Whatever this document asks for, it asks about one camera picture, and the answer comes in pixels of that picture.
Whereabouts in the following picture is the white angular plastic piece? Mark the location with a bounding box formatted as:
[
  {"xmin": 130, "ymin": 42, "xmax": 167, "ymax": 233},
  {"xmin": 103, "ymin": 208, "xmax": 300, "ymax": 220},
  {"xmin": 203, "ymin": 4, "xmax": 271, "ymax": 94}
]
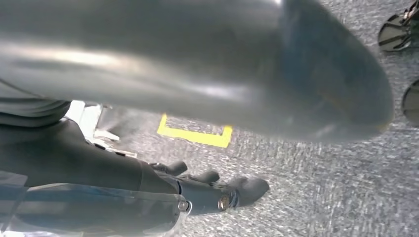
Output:
[{"xmin": 65, "ymin": 99, "xmax": 138, "ymax": 159}]

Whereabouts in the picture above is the yellow floor tape square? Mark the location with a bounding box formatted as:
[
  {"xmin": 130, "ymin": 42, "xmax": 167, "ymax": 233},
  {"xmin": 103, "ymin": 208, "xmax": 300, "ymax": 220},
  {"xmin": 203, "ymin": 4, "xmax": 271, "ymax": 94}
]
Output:
[{"xmin": 156, "ymin": 113, "xmax": 234, "ymax": 149}]

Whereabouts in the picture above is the grey robot body shell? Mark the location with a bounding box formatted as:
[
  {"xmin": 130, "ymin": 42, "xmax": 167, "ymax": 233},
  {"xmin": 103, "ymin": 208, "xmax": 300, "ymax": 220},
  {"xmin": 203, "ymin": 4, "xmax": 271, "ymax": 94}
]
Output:
[{"xmin": 0, "ymin": 0, "xmax": 395, "ymax": 145}]

